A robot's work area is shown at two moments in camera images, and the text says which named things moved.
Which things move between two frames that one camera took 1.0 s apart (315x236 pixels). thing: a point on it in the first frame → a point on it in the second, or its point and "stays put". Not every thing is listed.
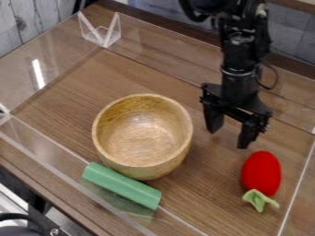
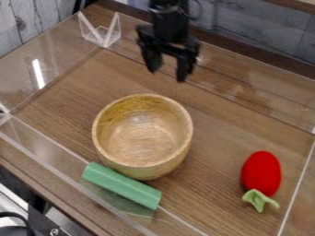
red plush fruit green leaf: x=261 y=175 stays put
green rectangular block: x=123 y=185 stays put
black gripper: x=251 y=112 → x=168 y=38
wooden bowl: x=142 y=135 stays put
